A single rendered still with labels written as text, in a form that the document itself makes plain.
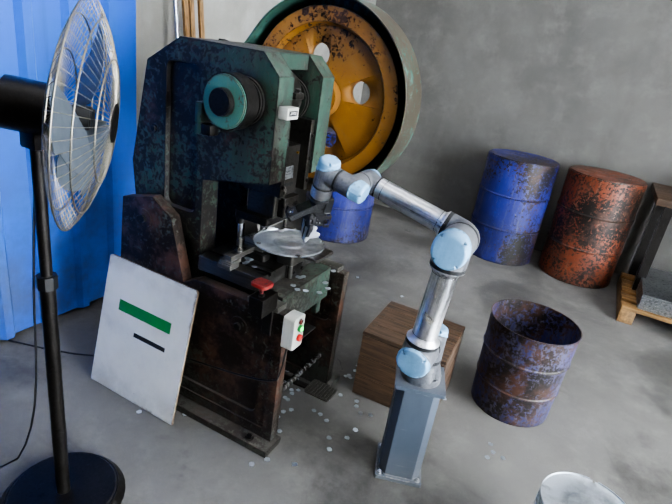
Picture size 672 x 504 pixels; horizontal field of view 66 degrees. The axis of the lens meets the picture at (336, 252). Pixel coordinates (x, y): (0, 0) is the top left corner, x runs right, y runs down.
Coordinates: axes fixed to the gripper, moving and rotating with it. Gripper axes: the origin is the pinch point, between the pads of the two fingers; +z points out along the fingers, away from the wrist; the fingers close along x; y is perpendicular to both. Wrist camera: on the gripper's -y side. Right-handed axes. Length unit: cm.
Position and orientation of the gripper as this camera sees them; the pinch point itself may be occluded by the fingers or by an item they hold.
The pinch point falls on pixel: (302, 239)
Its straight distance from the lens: 193.0
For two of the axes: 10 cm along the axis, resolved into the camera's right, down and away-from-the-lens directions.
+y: 9.3, -0.1, 3.7
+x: -2.8, -6.8, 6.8
